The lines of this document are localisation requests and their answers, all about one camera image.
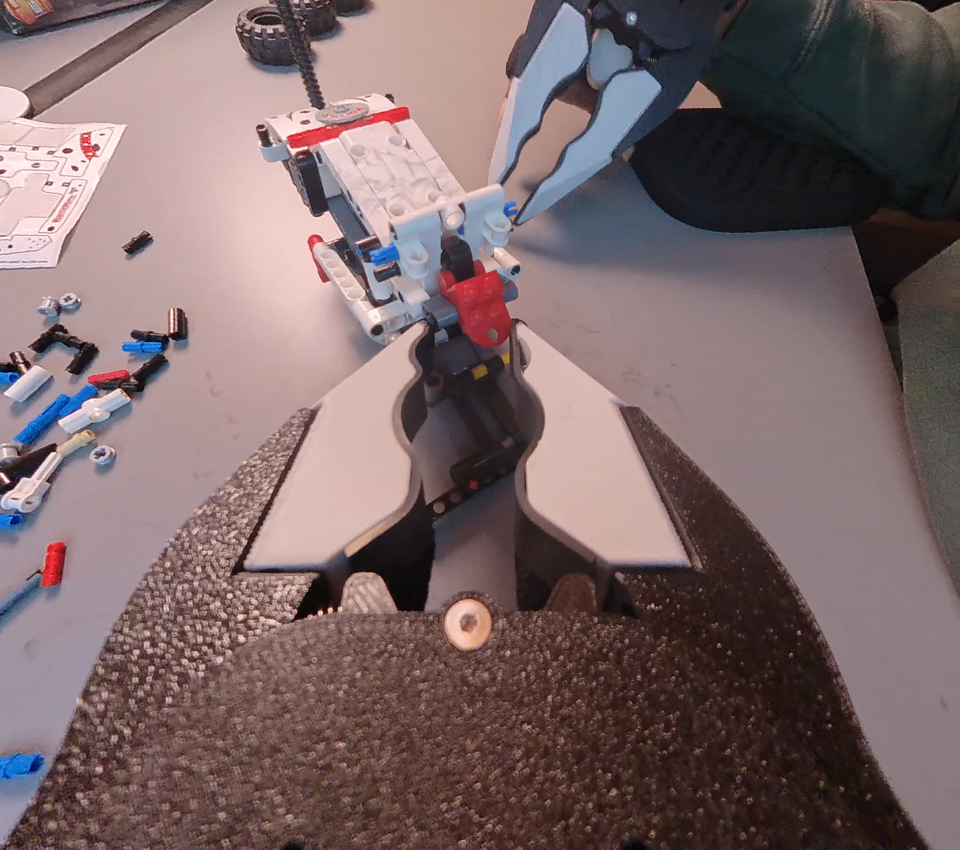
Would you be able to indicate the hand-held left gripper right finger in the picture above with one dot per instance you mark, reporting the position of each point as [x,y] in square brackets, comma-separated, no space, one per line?
[607,483]

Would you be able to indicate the pile of small brick pieces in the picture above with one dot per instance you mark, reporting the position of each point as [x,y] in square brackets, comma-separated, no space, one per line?
[94,408]

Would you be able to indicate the person's right hand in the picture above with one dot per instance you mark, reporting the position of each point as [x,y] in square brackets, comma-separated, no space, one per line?
[579,94]

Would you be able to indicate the white brick toy truck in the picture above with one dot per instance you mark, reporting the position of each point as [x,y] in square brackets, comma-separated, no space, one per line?
[390,160]

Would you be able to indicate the small black pin connector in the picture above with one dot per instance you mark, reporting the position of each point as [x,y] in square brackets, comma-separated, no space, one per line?
[139,243]

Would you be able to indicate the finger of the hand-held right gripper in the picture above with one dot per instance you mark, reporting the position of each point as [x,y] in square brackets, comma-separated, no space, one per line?
[540,85]
[607,130]

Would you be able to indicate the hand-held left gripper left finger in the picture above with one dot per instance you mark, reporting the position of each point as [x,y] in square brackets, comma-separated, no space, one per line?
[337,483]

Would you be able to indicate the white sticker sheet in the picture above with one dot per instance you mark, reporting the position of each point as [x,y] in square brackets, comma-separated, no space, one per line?
[52,190]

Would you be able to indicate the black padded wrist rest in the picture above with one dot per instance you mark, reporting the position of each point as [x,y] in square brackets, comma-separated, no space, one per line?
[750,183]

